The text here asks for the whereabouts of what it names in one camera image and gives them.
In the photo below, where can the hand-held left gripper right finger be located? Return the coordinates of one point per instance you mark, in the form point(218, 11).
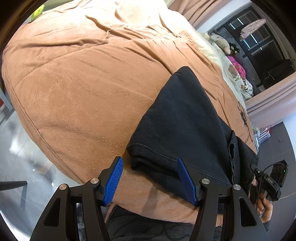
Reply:
point(187, 183)

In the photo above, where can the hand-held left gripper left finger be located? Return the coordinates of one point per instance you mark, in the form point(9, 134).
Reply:
point(113, 183)

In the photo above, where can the black pants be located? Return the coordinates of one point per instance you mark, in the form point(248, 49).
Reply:
point(180, 115)

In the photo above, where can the person's right forearm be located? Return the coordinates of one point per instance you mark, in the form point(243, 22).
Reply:
point(266, 226)

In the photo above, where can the person's right hand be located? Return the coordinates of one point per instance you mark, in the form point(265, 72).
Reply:
point(264, 208)

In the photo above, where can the white storage rack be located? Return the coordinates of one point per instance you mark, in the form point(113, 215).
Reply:
point(262, 135)

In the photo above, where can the person's grey clothing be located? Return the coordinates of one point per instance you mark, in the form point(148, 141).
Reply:
point(150, 227)

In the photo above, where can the pink curtain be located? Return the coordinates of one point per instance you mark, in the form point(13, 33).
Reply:
point(203, 11)
point(270, 102)

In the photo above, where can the grey sofa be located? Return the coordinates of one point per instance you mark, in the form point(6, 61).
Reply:
point(251, 76)

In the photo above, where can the orange blanket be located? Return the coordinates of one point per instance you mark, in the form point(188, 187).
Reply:
point(81, 81)

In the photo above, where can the pink plush toy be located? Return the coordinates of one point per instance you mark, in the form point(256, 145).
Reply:
point(237, 67)

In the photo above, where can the cream printed quilt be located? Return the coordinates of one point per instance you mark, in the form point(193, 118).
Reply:
point(222, 67)

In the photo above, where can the black plush toy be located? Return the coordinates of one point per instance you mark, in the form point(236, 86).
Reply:
point(234, 50)

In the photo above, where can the beige plush bear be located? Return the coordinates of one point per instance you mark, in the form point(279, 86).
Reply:
point(220, 41)

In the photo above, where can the hanging floral garment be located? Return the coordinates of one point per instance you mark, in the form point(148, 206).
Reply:
point(253, 27)

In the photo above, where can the green tissue box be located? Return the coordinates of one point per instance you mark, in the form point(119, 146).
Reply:
point(37, 13)

